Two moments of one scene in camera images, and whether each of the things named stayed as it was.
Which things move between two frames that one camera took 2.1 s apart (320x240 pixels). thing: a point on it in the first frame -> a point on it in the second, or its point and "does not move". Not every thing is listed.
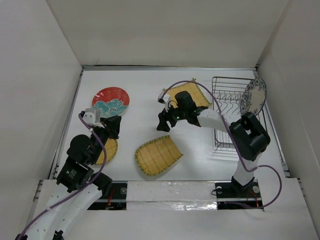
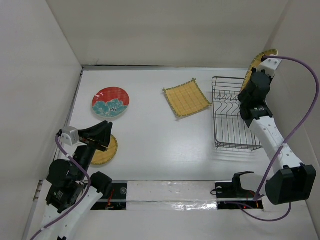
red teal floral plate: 111,102 does not move
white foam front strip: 171,195 does not move
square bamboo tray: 191,87 does not move
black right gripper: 163,125 -> 253,71
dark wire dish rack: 226,95 does not move
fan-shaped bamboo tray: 154,156 -> 255,63
